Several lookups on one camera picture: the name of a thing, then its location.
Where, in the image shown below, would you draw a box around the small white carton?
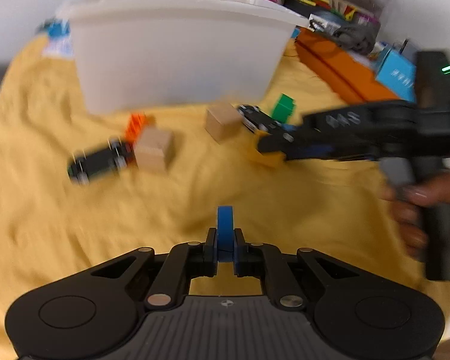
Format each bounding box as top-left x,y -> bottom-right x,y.
309,14 -> 341,33

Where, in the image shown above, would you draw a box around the black cable bundle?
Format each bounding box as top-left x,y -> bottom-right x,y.
331,22 -> 380,56

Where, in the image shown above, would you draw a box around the white plastic bin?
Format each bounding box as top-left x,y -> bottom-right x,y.
57,0 -> 309,115

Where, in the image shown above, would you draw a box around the light blue box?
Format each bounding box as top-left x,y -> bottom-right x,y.
376,49 -> 416,102

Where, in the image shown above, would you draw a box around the right hand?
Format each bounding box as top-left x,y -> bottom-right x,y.
382,172 -> 450,260

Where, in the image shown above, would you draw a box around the black toy car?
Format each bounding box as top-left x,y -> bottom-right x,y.
236,104 -> 284,134

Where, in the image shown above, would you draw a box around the orange box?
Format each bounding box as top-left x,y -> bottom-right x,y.
295,28 -> 398,105

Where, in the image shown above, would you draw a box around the dark toy car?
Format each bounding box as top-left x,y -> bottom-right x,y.
67,139 -> 135,185

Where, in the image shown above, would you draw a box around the blue piece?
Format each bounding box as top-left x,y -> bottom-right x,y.
216,205 -> 234,263

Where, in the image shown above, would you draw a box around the orange brick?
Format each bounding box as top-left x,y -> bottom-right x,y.
124,113 -> 155,146

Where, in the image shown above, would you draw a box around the yellow cloth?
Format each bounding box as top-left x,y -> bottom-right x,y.
0,36 -> 450,359

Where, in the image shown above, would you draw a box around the green brick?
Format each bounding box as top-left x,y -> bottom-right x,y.
271,94 -> 296,124

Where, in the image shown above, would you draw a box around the tan wooden cube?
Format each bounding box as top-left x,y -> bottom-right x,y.
134,127 -> 175,173
205,104 -> 243,142

